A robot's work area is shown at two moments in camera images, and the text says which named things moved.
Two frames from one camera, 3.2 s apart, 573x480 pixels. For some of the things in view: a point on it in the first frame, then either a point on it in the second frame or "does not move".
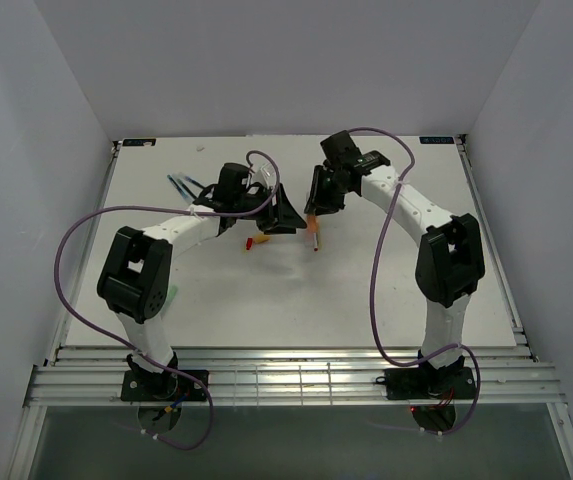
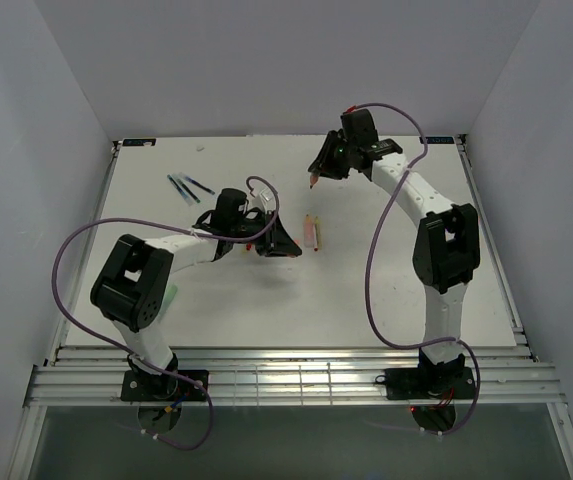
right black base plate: [429, 383] does not move
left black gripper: [281, 218] -> [275, 240]
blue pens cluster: [179, 180] does not move
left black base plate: [139, 386] does not move
